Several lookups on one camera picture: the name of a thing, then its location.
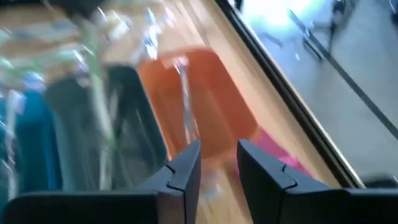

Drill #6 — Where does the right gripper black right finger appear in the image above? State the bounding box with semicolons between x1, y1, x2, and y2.
236;138;348;224

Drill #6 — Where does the orange plastic bin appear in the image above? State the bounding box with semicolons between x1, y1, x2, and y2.
136;46;259;160

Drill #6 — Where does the black clamp handle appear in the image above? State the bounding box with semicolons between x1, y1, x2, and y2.
360;173;398;190

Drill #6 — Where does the grey plastic bin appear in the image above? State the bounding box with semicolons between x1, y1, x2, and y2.
43;63;170;193

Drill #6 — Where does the pink folded cloth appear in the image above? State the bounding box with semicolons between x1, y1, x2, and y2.
233;126;312;179

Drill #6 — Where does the green toothbrush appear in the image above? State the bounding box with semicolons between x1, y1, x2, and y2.
88;62;118;150

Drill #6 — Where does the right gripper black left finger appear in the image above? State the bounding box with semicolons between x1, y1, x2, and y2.
136;139;203;224

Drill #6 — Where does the teal plastic bin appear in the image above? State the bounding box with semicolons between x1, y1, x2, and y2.
0;89;63;202

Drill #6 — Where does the blue toothbrush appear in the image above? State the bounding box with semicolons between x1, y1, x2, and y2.
169;54;201;146
141;7;161;62

